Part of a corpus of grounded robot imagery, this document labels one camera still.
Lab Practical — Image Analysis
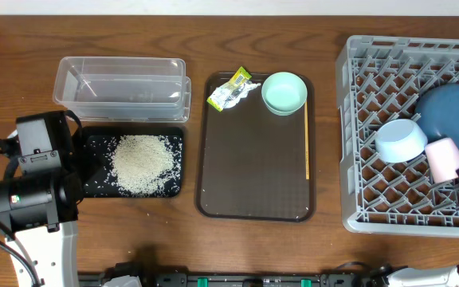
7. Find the pink cup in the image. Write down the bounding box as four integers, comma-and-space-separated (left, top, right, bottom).
425, 138, 459, 183

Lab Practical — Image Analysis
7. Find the dark blue plate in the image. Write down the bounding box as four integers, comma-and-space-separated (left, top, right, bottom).
415, 84, 459, 149

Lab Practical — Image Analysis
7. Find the light blue bowl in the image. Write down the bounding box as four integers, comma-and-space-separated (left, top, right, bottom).
375, 119, 428, 163

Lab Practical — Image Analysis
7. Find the pile of rice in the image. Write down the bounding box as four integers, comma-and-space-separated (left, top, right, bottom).
88, 134, 183, 198

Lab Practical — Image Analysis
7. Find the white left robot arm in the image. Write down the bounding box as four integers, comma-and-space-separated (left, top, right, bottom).
0, 110, 84, 286

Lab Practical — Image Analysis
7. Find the grey dishwasher rack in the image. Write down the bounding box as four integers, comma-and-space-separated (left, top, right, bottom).
335, 35, 459, 238

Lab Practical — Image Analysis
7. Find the clear plastic bin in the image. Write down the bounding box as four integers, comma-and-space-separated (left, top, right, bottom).
53, 57, 191, 123

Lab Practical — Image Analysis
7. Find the black plastic tray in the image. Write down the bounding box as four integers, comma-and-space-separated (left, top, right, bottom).
74, 124, 183, 198

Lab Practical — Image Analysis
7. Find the wooden chopstick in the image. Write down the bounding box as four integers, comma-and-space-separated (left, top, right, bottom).
304, 101, 310, 180

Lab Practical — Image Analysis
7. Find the yellow crumpled wrapper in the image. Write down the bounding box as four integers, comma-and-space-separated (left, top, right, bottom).
206, 66, 261, 112

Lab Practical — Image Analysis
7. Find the mint green bowl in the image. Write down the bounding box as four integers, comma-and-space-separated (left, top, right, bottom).
261, 72, 308, 116

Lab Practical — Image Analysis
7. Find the brown serving tray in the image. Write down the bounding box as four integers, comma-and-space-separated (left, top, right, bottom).
194, 78, 316, 222

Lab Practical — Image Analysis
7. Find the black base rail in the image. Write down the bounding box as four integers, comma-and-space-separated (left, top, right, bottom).
79, 273, 371, 287

